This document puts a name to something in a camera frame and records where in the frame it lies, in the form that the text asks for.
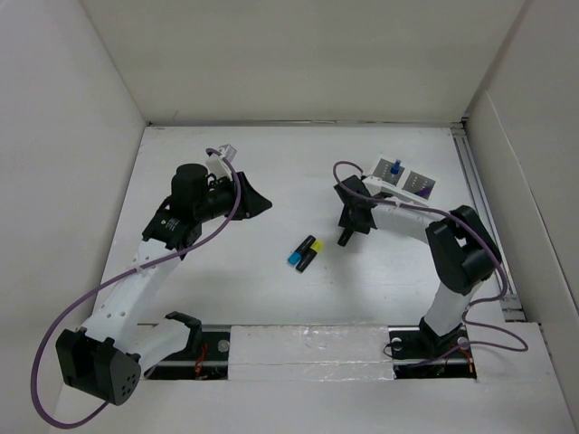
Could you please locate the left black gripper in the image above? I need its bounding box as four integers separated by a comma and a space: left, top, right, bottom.
195, 172, 271, 222

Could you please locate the green highlighter marker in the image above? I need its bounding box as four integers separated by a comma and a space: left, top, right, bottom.
337, 228, 356, 247

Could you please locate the clear spray bottle blue cap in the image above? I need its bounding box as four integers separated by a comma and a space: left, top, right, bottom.
390, 159, 403, 176

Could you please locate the yellow highlighter marker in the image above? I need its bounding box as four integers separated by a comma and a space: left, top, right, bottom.
296, 241, 323, 273

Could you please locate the blue highlighter marker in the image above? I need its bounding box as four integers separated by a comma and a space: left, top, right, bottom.
287, 235, 316, 267

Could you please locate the purple highlighter marker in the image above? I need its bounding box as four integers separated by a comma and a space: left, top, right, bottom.
416, 185, 432, 200

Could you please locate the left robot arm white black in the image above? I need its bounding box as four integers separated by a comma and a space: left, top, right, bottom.
55, 164, 272, 405

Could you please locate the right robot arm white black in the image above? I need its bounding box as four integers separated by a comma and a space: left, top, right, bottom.
334, 175, 508, 364

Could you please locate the white desk organizer box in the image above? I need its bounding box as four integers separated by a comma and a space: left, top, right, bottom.
364, 156, 438, 206

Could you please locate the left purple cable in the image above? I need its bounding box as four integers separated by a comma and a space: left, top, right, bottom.
29, 146, 245, 427

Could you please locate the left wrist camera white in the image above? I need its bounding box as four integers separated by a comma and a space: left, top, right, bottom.
205, 144, 237, 179

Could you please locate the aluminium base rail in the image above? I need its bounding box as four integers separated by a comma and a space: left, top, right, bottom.
135, 322, 479, 382

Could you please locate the aluminium side rail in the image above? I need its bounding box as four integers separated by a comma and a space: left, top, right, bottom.
451, 123, 527, 323

